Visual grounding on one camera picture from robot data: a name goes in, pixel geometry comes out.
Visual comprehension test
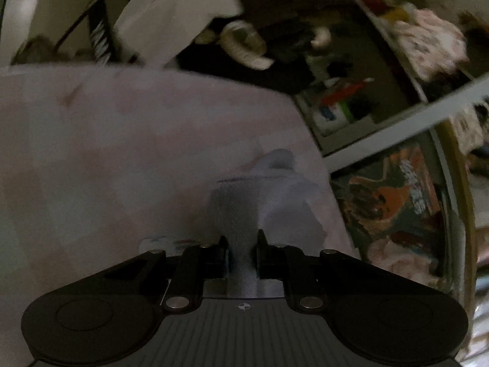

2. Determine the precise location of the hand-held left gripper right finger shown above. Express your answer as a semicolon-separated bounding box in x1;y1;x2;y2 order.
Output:
257;229;386;314

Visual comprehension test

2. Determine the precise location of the pink floral cloth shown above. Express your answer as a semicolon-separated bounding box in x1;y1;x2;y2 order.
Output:
393;8;470;81

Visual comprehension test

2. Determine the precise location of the black lanyard strap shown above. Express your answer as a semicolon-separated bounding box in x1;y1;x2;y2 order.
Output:
57;0;138;65

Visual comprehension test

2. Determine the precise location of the white fluffy item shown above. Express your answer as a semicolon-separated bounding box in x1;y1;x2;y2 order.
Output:
221;21;274;70

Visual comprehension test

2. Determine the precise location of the toy box with red items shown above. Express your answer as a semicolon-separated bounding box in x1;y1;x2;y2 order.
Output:
313;80;375;134

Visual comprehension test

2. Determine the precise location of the white bookshelf frame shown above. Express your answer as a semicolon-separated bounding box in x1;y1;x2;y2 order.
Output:
294;0;489;306

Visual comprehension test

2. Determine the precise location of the person's white top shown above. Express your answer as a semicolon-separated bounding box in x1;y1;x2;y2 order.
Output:
38;0;245;69

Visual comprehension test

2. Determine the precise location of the grey-blue garment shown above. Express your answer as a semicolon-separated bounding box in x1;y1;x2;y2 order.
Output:
139;148;329;299

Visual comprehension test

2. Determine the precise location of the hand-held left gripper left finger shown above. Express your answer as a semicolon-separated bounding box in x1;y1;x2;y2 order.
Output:
103;235;230;314

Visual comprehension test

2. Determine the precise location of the red pen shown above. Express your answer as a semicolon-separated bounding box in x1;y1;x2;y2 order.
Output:
321;82;367;104

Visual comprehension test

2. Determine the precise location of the pink plush bunny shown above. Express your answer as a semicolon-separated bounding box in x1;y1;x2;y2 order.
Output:
367;237;444;280

